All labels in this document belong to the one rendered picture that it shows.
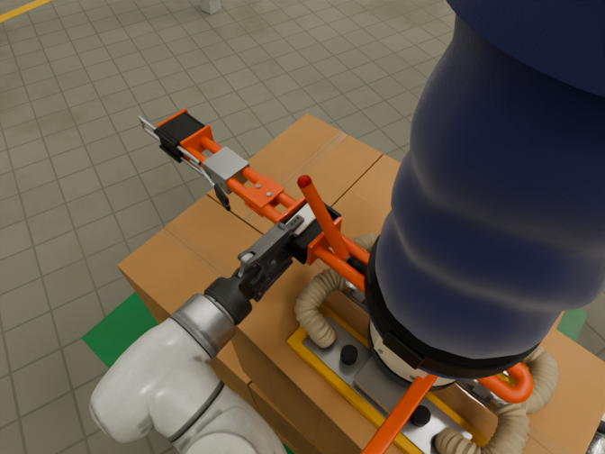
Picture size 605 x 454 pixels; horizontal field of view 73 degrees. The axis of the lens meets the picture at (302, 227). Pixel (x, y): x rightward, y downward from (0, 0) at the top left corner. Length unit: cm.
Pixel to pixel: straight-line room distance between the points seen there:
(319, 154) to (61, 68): 234
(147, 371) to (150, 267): 86
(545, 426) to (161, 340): 61
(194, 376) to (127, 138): 227
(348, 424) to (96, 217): 191
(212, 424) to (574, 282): 44
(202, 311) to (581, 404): 63
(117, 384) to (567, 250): 52
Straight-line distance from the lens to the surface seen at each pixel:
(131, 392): 60
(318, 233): 69
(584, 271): 37
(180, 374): 60
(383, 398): 70
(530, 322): 44
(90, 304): 212
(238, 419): 60
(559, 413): 84
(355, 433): 73
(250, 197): 75
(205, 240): 144
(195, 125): 89
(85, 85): 330
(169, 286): 138
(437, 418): 74
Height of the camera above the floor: 171
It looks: 55 degrees down
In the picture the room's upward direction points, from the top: straight up
